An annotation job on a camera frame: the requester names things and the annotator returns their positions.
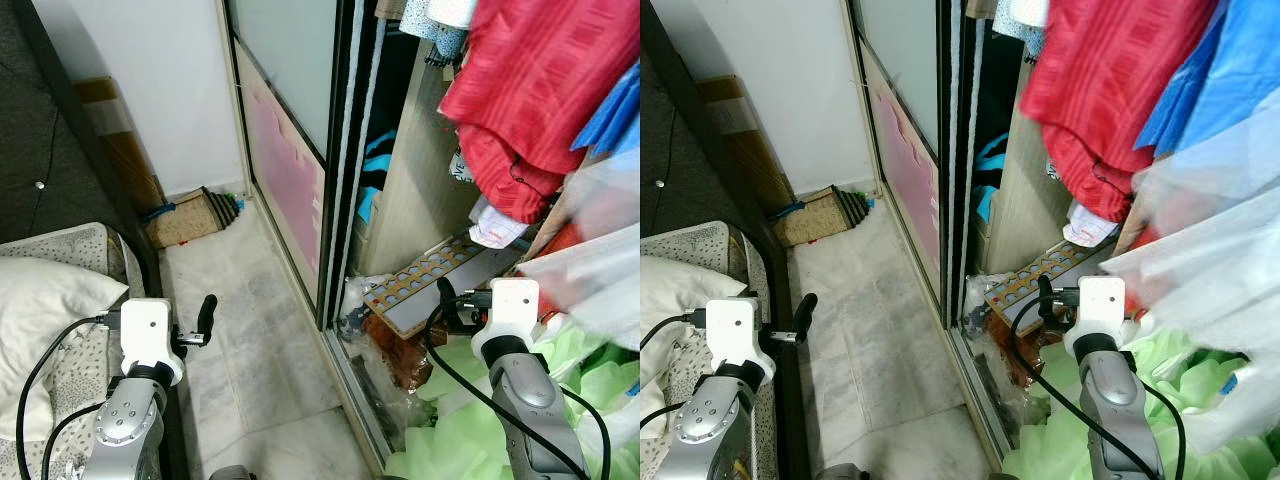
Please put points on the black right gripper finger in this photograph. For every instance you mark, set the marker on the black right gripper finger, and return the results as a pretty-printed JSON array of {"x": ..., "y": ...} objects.
[
  {"x": 446, "y": 293},
  {"x": 1045, "y": 292}
]

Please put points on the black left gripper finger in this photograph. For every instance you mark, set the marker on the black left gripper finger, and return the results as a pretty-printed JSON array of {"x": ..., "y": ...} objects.
[
  {"x": 805, "y": 312},
  {"x": 207, "y": 315}
]

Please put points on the white pillow with tree print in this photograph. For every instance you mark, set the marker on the white pillow with tree print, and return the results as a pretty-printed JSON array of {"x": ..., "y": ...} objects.
[
  {"x": 665, "y": 300},
  {"x": 40, "y": 310}
]

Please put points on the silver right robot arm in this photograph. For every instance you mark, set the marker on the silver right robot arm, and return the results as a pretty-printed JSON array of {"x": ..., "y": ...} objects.
[
  {"x": 1120, "y": 395},
  {"x": 525, "y": 390}
]

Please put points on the wooden board with round holes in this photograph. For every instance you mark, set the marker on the wooden board with round holes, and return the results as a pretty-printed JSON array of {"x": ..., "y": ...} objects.
[
  {"x": 1020, "y": 285},
  {"x": 410, "y": 285}
]

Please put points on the brown plastic packet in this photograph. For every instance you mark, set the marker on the brown plastic packet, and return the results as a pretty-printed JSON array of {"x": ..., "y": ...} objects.
[
  {"x": 1030, "y": 365},
  {"x": 400, "y": 355}
]

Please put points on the white cloth with red stripes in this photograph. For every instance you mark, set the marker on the white cloth with red stripes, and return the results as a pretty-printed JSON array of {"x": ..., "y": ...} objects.
[
  {"x": 1088, "y": 225},
  {"x": 495, "y": 228}
]

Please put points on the black bed base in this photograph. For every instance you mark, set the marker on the black bed base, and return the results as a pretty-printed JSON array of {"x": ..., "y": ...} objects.
[
  {"x": 175, "y": 420},
  {"x": 790, "y": 420}
]

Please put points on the light wooden wardrobe partition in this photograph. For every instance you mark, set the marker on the light wooden wardrobe partition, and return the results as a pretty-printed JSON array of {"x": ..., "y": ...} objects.
[
  {"x": 1025, "y": 190},
  {"x": 420, "y": 190}
]

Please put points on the quilted grey dotted mattress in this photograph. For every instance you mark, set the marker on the quilted grey dotted mattress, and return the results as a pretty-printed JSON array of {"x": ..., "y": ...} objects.
[
  {"x": 80, "y": 245},
  {"x": 690, "y": 240}
]

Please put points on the clear plastic bag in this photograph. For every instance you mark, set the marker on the clear plastic bag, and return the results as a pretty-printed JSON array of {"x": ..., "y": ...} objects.
[
  {"x": 1210, "y": 270},
  {"x": 600, "y": 270}
]

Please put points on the light green plastic bag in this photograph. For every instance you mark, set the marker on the light green plastic bag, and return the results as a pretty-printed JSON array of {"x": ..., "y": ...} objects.
[
  {"x": 450, "y": 440},
  {"x": 1060, "y": 445}
]

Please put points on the silver robot left leg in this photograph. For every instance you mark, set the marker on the silver robot left leg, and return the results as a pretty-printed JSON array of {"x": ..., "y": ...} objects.
[
  {"x": 840, "y": 472},
  {"x": 230, "y": 473}
]

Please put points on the teal cloth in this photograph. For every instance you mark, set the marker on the teal cloth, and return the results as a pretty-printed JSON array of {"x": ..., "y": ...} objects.
[
  {"x": 990, "y": 155},
  {"x": 380, "y": 155}
]

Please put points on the brown cardboard box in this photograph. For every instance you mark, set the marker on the brown cardboard box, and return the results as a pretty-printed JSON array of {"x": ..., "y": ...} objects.
[
  {"x": 745, "y": 140},
  {"x": 115, "y": 140}
]

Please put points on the dark grey tufted headboard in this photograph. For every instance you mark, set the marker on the dark grey tufted headboard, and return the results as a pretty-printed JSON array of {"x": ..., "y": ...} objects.
[
  {"x": 30, "y": 130},
  {"x": 665, "y": 130}
]

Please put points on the red striped cloth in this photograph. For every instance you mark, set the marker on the red striped cloth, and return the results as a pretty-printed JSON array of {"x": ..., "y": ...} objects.
[
  {"x": 540, "y": 70},
  {"x": 1110, "y": 70}
]

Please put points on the blue cloth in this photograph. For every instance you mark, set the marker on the blue cloth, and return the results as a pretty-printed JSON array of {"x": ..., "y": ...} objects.
[
  {"x": 615, "y": 115},
  {"x": 1230, "y": 70}
]

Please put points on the frosted glass wardrobe sliding door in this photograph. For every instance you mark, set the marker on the frosted glass wardrobe sliding door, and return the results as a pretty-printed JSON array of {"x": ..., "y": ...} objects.
[
  {"x": 900, "y": 60},
  {"x": 290, "y": 60}
]

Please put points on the white patterned cloth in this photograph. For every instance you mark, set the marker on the white patterned cloth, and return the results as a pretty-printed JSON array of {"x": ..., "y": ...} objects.
[
  {"x": 445, "y": 15},
  {"x": 1025, "y": 15}
]

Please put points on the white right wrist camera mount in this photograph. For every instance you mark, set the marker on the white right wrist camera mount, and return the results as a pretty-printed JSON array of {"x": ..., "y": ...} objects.
[
  {"x": 1103, "y": 300},
  {"x": 515, "y": 305}
]

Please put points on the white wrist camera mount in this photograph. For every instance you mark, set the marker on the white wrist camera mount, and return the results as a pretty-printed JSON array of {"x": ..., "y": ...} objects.
[
  {"x": 730, "y": 330},
  {"x": 145, "y": 335},
  {"x": 515, "y": 305},
  {"x": 1103, "y": 300}
]

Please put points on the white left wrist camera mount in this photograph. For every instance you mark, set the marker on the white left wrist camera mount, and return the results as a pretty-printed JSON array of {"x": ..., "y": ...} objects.
[
  {"x": 145, "y": 335},
  {"x": 730, "y": 330}
]

